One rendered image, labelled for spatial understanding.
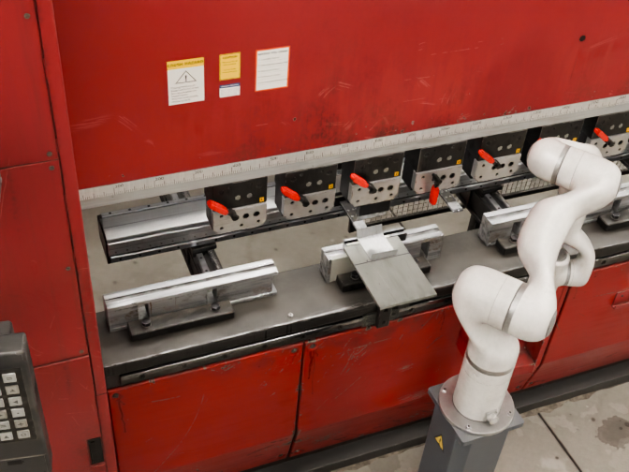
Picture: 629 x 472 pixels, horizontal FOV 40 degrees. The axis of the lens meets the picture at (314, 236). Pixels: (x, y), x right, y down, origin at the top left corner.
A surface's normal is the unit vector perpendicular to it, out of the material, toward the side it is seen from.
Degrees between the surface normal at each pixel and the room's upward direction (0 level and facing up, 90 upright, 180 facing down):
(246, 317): 0
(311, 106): 90
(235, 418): 90
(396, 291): 0
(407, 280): 0
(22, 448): 90
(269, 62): 90
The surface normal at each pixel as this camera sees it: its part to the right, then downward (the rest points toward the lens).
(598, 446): 0.07, -0.75
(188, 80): 0.37, 0.63
